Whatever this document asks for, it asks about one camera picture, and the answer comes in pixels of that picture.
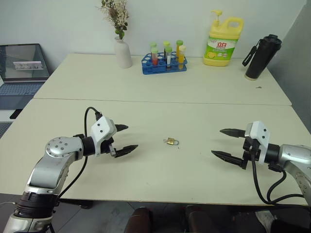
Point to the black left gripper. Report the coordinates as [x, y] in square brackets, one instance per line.
[107, 145]

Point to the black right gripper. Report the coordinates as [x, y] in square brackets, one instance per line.
[250, 150]

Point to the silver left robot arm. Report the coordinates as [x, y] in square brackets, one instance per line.
[52, 167]

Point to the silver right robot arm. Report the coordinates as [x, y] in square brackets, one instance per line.
[292, 157]

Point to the small brass padlock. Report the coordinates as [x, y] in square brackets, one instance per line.
[171, 141]

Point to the blue test tube rack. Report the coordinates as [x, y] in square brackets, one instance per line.
[150, 69]

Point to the dark rounded shape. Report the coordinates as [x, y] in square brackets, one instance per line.
[141, 221]
[206, 219]

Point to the white shoe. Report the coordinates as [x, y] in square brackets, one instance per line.
[266, 219]

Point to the white ceramic vase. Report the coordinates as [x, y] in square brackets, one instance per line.
[123, 54]

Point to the green-capped tube, red liquid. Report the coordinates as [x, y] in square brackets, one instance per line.
[154, 57]

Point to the yellow dish soap pump bottle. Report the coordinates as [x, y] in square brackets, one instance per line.
[219, 48]

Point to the cream-capped tube, yellow liquid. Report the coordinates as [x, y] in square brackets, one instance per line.
[182, 57]

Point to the green-capped tube, pale liquid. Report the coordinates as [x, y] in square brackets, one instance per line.
[166, 46]

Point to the green-capped tube, orange liquid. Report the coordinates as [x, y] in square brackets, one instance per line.
[179, 49]

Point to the black phone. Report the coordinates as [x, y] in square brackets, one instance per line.
[15, 114]

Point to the grey open laptop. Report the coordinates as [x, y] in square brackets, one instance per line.
[20, 80]

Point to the dried flower bouquet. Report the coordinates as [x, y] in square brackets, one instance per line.
[117, 14]

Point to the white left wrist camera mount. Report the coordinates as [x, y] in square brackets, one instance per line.
[102, 128]

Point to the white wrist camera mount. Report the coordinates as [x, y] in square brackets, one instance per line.
[261, 136]
[102, 128]

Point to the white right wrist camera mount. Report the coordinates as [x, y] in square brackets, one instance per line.
[261, 136]

